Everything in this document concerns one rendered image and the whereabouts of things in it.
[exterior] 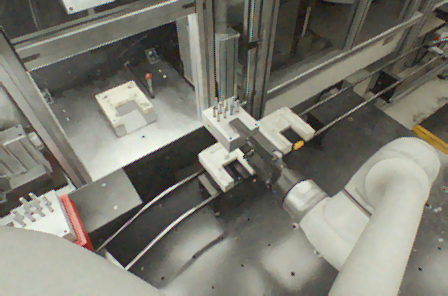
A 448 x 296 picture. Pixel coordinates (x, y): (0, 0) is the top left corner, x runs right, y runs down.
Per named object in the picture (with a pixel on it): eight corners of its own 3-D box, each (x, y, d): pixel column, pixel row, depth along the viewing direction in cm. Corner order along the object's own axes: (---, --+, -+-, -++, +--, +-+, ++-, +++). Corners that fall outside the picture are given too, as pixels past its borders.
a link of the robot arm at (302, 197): (334, 189, 64) (313, 169, 67) (303, 212, 60) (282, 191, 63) (323, 209, 71) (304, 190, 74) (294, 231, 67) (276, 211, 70)
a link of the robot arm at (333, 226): (304, 227, 71) (344, 186, 68) (357, 285, 63) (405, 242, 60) (289, 229, 62) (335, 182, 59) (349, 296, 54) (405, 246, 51)
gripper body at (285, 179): (303, 192, 73) (277, 166, 78) (311, 173, 67) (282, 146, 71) (280, 209, 70) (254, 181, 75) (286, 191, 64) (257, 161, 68)
